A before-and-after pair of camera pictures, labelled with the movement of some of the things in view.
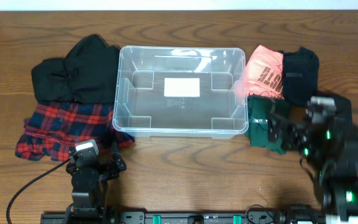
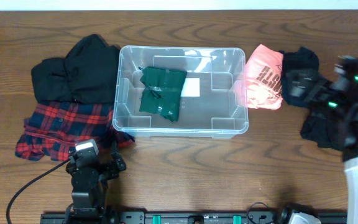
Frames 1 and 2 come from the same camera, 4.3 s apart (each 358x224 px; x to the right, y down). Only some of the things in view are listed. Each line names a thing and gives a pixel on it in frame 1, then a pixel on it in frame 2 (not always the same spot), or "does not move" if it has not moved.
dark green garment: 257,127 -> 162,91
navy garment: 300,76 does not move
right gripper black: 299,130 -> 322,87
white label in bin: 184,87 does not move
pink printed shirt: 264,73 does not move
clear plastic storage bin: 181,92 does not move
